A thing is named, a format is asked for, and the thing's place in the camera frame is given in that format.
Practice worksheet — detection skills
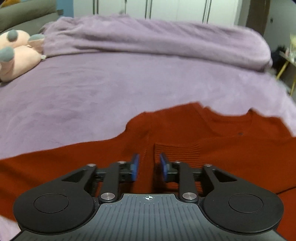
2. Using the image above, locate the red knit sweater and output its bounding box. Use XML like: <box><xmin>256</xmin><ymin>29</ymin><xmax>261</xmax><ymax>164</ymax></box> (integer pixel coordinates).
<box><xmin>1</xmin><ymin>103</ymin><xmax>295</xmax><ymax>240</ymax></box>

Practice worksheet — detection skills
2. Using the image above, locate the purple bed sheet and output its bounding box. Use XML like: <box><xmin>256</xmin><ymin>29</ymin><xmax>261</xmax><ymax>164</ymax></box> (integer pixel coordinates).
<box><xmin>0</xmin><ymin>49</ymin><xmax>296</xmax><ymax>241</ymax></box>

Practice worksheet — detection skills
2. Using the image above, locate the black clothing heap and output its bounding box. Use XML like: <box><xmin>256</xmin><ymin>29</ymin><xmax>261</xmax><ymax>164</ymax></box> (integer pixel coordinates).
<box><xmin>271</xmin><ymin>45</ymin><xmax>287</xmax><ymax>71</ymax></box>

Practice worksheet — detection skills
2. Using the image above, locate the white wardrobe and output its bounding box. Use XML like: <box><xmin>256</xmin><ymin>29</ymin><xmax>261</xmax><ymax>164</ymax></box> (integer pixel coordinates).
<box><xmin>73</xmin><ymin>0</ymin><xmax>242</xmax><ymax>26</ymax></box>

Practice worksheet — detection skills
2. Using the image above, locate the purple rumpled blanket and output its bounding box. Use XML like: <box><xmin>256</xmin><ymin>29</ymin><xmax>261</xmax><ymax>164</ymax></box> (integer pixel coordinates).
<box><xmin>40</xmin><ymin>15</ymin><xmax>272</xmax><ymax>71</ymax></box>

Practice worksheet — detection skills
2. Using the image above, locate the grey green headboard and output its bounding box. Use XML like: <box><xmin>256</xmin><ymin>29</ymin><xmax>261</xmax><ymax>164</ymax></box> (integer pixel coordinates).
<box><xmin>1</xmin><ymin>1</ymin><xmax>59</xmax><ymax>35</ymax></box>

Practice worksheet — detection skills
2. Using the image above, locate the yellow legged side table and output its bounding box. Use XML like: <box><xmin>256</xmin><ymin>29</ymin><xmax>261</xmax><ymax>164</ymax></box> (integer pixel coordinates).
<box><xmin>275</xmin><ymin>49</ymin><xmax>296</xmax><ymax>96</ymax></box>

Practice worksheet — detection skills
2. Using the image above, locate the pink plush toy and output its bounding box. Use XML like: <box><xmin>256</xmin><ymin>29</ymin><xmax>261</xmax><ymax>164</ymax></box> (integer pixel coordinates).
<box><xmin>1</xmin><ymin>30</ymin><xmax>46</xmax><ymax>82</ymax></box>

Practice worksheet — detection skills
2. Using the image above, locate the white bouquet on table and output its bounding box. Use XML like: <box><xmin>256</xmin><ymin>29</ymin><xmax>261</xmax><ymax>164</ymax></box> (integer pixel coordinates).
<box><xmin>285</xmin><ymin>34</ymin><xmax>296</xmax><ymax>61</ymax></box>

